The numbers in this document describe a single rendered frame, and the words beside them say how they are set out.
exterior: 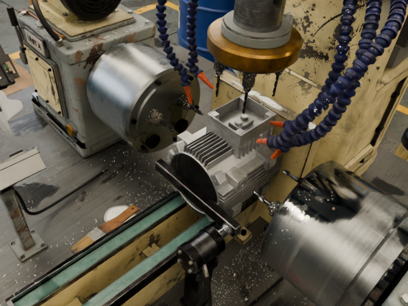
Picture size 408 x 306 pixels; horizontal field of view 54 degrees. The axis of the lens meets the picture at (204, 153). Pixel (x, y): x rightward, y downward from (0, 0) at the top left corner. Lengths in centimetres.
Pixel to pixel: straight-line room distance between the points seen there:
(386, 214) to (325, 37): 40
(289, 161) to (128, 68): 45
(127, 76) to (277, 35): 41
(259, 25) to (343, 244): 39
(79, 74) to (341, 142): 68
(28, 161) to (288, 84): 62
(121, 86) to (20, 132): 54
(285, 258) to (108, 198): 58
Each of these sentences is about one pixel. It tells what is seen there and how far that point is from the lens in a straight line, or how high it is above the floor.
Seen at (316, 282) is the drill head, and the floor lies 106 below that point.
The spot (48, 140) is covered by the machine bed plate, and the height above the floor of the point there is 80.
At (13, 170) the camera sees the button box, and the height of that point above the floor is 107.
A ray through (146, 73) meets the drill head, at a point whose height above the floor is 116.
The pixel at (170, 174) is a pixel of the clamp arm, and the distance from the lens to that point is 89.
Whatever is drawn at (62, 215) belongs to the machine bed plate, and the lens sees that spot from 115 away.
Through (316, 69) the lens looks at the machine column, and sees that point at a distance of 97.
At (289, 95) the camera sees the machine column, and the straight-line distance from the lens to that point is 103.
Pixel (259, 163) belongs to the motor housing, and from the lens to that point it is 89.
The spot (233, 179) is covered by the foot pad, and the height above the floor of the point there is 107.
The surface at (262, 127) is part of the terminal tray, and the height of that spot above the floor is 113.
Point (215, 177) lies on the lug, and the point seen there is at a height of 109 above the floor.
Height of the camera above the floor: 167
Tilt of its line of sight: 43 degrees down
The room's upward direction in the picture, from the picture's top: 5 degrees clockwise
